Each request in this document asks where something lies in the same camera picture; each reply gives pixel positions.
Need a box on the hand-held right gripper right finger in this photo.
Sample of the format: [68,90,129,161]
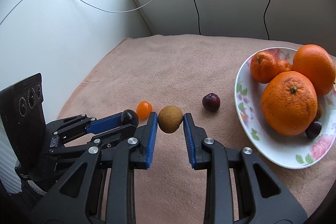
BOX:
[183,112,307,224]

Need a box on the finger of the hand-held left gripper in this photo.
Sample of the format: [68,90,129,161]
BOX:
[49,124,139,159]
[54,113,125,145]

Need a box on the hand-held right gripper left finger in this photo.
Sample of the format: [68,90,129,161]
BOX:
[31,112,159,224]

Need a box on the dark cherry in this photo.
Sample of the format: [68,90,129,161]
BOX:
[121,109,140,127]

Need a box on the brown longan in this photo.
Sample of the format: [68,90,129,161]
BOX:
[157,106,184,134]

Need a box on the white floral plate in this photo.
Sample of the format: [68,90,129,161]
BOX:
[234,47,336,169]

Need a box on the small mandarin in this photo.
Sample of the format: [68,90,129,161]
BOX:
[277,59,293,74]

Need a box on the dark plum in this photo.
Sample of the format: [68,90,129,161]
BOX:
[305,121,323,140]

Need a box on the smooth large orange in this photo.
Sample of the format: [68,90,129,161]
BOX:
[292,44,336,97]

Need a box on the orange kumquat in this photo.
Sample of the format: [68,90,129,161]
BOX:
[136,101,153,120]

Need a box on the white ribbed panel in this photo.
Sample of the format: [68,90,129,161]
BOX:
[0,112,23,194]

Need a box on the red cherry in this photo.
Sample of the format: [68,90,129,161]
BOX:
[202,93,221,113]

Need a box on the peach blanket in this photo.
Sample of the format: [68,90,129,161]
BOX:
[56,34,336,224]

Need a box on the rough large orange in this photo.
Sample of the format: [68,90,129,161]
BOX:
[261,71,318,136]

